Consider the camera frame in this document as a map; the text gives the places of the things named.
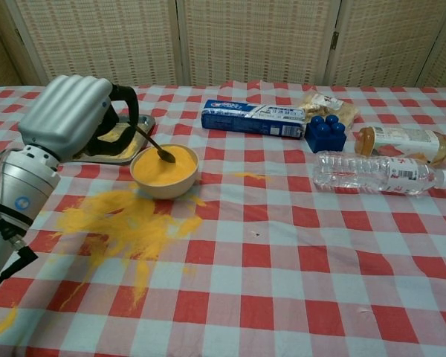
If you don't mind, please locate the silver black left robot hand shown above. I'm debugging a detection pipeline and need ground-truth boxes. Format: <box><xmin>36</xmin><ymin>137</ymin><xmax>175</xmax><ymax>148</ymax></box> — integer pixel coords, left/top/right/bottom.
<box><xmin>17</xmin><ymin>74</ymin><xmax>140</xmax><ymax>164</ymax></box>

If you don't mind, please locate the black spoon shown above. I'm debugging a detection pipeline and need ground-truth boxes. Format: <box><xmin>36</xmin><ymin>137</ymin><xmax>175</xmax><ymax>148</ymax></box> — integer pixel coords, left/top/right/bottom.
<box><xmin>135</xmin><ymin>124</ymin><xmax>177</xmax><ymax>164</ymax></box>

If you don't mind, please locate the stainless steel tray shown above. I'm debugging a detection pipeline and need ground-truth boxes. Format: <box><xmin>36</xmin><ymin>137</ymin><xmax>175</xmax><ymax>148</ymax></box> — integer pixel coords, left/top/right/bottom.
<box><xmin>72</xmin><ymin>114</ymin><xmax>157</xmax><ymax>166</ymax></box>

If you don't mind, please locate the off-white bowl with yellow powder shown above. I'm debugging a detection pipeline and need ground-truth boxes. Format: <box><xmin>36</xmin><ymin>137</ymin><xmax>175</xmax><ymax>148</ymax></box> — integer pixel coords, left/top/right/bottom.
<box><xmin>129</xmin><ymin>144</ymin><xmax>200</xmax><ymax>200</ymax></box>

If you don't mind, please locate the spilled yellow powder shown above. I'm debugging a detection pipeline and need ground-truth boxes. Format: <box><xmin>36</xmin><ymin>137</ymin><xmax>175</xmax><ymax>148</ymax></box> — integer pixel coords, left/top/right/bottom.
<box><xmin>0</xmin><ymin>171</ymin><xmax>268</xmax><ymax>341</ymax></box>

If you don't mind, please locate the woven beige folding screen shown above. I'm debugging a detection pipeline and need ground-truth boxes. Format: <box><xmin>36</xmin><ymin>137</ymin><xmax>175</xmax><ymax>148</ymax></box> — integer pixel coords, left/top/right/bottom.
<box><xmin>0</xmin><ymin>0</ymin><xmax>446</xmax><ymax>90</ymax></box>

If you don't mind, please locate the blue white toothpaste box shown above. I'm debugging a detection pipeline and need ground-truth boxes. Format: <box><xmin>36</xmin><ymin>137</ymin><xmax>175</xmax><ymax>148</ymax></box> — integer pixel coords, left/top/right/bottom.
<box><xmin>201</xmin><ymin>98</ymin><xmax>307</xmax><ymax>140</ymax></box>

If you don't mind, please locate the blue toy building block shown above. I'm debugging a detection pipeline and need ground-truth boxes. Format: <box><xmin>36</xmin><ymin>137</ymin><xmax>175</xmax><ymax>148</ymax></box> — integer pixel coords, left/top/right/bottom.
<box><xmin>305</xmin><ymin>114</ymin><xmax>348</xmax><ymax>154</ymax></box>

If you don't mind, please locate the red white checkered tablecloth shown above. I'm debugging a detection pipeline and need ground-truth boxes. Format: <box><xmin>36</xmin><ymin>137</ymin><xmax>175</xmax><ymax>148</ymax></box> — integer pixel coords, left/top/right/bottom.
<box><xmin>0</xmin><ymin>80</ymin><xmax>446</xmax><ymax>357</ymax></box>

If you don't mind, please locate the clear bag of snacks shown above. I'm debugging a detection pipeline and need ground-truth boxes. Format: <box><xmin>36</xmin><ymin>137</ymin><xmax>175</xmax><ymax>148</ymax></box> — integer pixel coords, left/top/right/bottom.
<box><xmin>299</xmin><ymin>91</ymin><xmax>361</xmax><ymax>129</ymax></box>

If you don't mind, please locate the clear plastic water bottle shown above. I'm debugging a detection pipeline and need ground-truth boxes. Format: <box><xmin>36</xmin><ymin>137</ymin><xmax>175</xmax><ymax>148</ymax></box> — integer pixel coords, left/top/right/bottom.
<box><xmin>312</xmin><ymin>150</ymin><xmax>446</xmax><ymax>198</ymax></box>

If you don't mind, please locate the amber tea bottle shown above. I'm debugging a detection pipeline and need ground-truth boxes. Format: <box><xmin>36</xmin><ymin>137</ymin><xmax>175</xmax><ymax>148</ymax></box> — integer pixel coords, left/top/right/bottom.
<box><xmin>353</xmin><ymin>125</ymin><xmax>446</xmax><ymax>166</ymax></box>

